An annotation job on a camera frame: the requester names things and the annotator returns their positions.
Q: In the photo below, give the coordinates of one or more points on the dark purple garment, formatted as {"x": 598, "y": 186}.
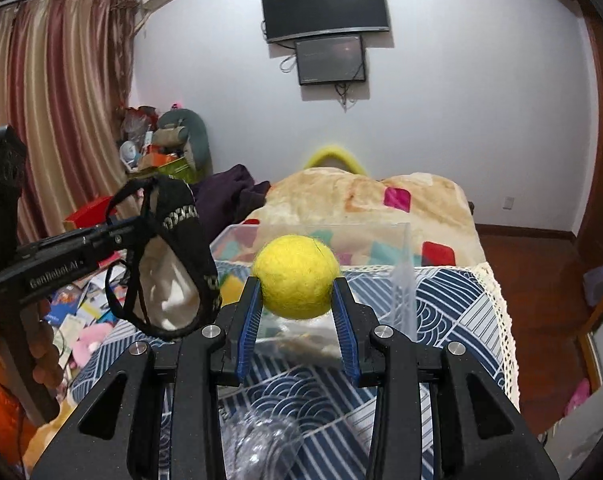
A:
{"x": 227, "y": 198}

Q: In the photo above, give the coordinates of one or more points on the clear plastic storage box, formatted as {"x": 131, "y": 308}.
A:
{"x": 376, "y": 260}

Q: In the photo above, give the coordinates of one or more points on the green dinosaur plush toy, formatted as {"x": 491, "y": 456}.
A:
{"x": 185, "y": 131}

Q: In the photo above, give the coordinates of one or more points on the beige patchwork plush blanket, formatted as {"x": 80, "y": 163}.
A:
{"x": 441, "y": 224}

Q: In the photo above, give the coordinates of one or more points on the red box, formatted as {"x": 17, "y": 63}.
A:
{"x": 89, "y": 215}

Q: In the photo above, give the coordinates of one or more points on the green cardboard box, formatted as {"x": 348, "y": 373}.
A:
{"x": 180, "y": 169}

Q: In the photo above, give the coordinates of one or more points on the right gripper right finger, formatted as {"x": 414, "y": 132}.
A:
{"x": 477, "y": 431}

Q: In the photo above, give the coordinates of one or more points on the small wall monitor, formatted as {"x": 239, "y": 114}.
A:
{"x": 330, "y": 60}

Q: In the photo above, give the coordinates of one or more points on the black trimmed white pouch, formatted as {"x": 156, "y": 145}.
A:
{"x": 171, "y": 278}

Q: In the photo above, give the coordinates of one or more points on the striped red beige curtain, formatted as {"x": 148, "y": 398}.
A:
{"x": 65, "y": 80}

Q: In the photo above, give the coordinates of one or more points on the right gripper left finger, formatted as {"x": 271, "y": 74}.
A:
{"x": 114, "y": 433}

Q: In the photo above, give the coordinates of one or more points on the large curved wall tv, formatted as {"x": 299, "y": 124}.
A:
{"x": 292, "y": 19}

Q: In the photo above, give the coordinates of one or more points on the person's left hand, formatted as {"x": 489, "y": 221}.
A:
{"x": 47, "y": 371}

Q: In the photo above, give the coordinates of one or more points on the yellow green sponge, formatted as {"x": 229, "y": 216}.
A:
{"x": 231, "y": 289}

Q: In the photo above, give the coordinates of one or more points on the yellow plush headband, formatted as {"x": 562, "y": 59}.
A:
{"x": 334, "y": 156}

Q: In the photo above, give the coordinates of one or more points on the clear plastic bag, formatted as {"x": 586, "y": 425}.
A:
{"x": 259, "y": 445}

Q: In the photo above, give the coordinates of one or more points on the yellow felt ball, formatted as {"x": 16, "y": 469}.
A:
{"x": 297, "y": 274}

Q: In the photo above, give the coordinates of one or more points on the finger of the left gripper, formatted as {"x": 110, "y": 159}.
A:
{"x": 119, "y": 233}

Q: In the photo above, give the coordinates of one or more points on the blue white patterned cover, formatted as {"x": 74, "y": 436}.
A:
{"x": 335, "y": 418}

